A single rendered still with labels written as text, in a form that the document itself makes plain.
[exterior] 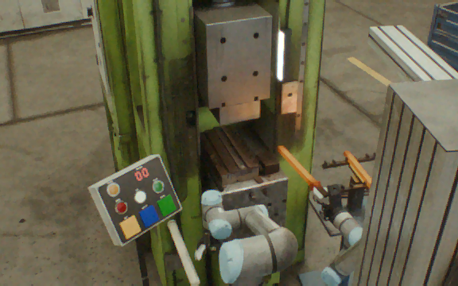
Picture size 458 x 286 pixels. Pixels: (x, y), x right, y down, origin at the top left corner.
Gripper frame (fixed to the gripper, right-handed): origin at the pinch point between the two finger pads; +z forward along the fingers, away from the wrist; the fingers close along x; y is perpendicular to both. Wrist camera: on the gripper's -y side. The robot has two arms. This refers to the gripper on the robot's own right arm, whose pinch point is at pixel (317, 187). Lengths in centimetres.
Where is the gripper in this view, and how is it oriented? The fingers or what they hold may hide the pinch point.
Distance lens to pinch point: 222.4
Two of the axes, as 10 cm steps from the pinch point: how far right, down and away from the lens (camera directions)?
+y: 0.5, 8.5, 5.2
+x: 9.4, -2.2, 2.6
